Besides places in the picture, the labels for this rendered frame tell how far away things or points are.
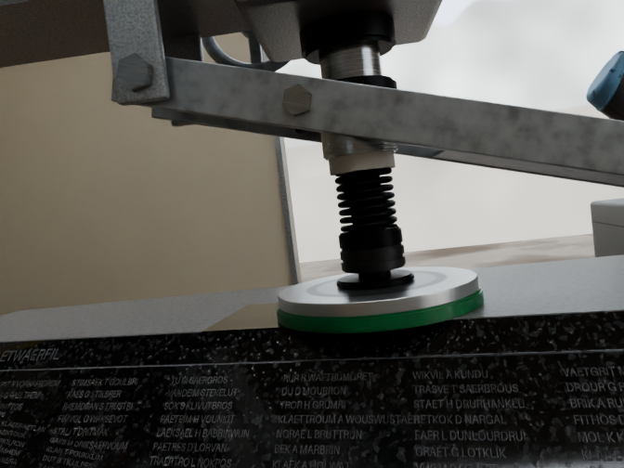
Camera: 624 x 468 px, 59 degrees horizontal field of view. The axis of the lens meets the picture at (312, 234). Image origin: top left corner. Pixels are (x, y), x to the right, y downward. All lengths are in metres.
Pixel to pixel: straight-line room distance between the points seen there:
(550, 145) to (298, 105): 0.24
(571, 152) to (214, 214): 5.38
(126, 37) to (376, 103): 0.24
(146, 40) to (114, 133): 5.78
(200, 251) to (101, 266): 1.16
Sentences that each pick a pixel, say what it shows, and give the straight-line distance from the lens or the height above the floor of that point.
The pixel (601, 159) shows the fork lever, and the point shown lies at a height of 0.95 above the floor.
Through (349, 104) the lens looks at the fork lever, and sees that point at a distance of 0.54.
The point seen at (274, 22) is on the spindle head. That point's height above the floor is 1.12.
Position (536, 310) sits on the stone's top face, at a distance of 0.54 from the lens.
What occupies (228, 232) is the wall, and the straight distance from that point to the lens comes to 5.79.
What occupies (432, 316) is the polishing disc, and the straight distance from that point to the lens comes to 0.51.
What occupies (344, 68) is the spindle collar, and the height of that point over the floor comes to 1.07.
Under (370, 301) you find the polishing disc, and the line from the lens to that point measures 0.50.
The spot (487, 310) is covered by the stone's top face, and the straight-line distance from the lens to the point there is 0.55.
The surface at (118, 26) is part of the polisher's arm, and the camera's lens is 0.58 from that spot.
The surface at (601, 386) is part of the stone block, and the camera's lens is 0.50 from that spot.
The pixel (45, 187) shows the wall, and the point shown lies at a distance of 6.78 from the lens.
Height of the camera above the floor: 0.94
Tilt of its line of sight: 3 degrees down
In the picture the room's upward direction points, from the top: 7 degrees counter-clockwise
